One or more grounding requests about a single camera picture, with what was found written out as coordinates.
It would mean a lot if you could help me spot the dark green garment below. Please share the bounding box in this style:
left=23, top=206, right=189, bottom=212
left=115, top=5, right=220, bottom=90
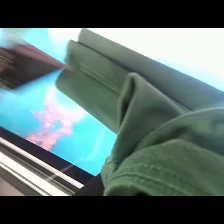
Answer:
left=54, top=28, right=224, bottom=197

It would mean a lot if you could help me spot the silver frame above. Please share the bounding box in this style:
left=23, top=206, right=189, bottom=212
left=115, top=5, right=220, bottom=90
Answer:
left=0, top=135, right=85, bottom=197

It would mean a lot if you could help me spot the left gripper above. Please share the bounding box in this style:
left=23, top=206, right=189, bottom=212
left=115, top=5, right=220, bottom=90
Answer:
left=0, top=44, right=72, bottom=91

